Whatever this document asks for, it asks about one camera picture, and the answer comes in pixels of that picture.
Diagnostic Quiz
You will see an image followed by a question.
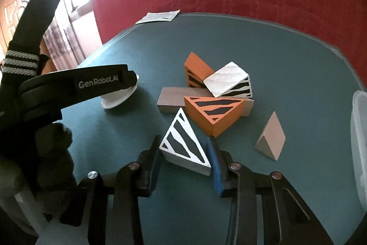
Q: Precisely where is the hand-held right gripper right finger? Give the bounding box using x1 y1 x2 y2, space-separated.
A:
208 136 334 245

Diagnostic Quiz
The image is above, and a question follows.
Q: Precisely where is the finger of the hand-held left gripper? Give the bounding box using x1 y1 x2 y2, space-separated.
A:
122 65 140 91

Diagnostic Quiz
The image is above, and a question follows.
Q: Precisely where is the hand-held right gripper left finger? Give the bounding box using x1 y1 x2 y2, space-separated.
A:
59 134 162 245

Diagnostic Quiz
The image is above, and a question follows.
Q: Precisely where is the white cup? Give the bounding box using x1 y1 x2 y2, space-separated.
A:
101 74 140 110

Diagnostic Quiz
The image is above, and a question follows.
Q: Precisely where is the white zebra triangular block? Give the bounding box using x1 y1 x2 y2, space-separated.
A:
159 107 212 177

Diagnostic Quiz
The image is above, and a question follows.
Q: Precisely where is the long grey block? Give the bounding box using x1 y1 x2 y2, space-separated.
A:
157 87 255 118

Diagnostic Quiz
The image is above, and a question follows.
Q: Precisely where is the orange striped triangular block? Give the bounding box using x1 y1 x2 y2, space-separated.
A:
183 96 246 138

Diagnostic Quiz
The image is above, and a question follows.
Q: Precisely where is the grey triangular block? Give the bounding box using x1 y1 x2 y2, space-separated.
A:
255 111 286 161

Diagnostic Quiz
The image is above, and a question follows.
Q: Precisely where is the orange striped wedge block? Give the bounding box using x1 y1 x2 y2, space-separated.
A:
184 52 215 89

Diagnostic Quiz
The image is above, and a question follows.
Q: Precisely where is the white zebra wedge block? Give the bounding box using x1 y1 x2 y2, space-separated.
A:
203 61 253 99

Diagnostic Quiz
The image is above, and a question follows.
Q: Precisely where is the clear plastic bowl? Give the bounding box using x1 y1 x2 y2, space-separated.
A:
350 90 367 201

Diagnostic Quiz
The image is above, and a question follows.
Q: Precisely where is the person's left hand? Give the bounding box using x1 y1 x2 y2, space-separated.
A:
33 122 77 207

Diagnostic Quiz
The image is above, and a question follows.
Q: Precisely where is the patterned curtain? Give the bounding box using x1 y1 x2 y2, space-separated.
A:
31 0 98 73

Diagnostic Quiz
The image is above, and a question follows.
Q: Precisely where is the white paper sheet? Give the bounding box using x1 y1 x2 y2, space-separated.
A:
135 10 181 24

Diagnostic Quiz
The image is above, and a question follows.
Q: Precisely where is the wooden door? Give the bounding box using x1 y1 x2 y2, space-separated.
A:
0 0 38 68

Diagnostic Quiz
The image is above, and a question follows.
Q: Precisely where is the black striped strap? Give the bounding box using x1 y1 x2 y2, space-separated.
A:
2 0 66 74

